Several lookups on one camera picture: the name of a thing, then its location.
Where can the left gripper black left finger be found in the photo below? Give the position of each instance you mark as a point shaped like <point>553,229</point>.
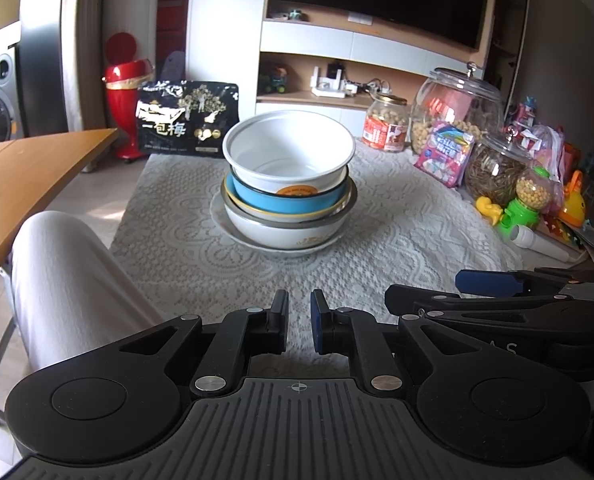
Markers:
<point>228,347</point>

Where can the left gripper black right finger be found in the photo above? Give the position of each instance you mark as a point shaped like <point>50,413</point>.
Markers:
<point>367,344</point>

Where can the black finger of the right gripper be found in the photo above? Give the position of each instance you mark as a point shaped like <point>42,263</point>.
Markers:
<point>401,299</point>
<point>520,283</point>

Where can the large white ceramic bowl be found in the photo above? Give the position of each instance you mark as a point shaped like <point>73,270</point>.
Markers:
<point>291,236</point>

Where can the stainless steel bowl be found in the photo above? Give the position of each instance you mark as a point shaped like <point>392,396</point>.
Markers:
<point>350,193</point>

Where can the white conical bowl yellow rim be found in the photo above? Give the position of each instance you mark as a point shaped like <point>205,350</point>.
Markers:
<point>289,209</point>

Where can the blue enamel bowl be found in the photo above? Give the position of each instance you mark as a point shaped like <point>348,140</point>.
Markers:
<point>285,204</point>

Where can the white bowl with orange logo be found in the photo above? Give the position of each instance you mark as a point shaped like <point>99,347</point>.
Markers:
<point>281,152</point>

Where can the yellow rubber duck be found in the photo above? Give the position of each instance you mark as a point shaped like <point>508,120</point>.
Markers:
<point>490,211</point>

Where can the white lace tablecloth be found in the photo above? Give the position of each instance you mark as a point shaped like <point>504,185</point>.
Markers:
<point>405,228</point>

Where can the green gumball candy dispenser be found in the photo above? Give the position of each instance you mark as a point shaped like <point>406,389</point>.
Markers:
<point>534,193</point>

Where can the sunflower seed glass jar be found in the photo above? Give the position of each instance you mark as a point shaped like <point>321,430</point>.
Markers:
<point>494,167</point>

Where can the floral white shallow bowl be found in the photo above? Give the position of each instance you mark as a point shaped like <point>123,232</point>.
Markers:
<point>219,216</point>

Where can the pink marshmallow bag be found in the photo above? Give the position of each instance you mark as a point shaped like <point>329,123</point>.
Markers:
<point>445,154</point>

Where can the pink plastic snack bag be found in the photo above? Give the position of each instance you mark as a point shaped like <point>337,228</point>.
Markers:
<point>545,147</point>

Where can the peanut jar gold lid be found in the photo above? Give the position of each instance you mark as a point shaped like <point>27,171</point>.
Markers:
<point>386,123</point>

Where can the person's leg grey trousers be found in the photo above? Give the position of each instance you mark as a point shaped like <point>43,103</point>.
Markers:
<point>71,295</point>

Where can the large glass candy jar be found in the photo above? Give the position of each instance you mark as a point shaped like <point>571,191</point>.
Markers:
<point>460,99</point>

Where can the black plum snack bag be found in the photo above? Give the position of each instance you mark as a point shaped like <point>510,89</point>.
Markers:
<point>185,117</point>

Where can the white router on shelf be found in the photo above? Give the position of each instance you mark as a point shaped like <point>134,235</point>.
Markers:
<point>332,82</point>

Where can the green toy truck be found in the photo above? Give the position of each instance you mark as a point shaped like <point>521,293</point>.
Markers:
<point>272,79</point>

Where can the white tv cabinet shelf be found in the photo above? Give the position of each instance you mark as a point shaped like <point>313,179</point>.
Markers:
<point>228,40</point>

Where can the wooden side table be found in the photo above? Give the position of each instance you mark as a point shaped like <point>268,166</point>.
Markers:
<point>33,171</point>

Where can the red trash bin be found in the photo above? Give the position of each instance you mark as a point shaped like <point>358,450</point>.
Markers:
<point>122,80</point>

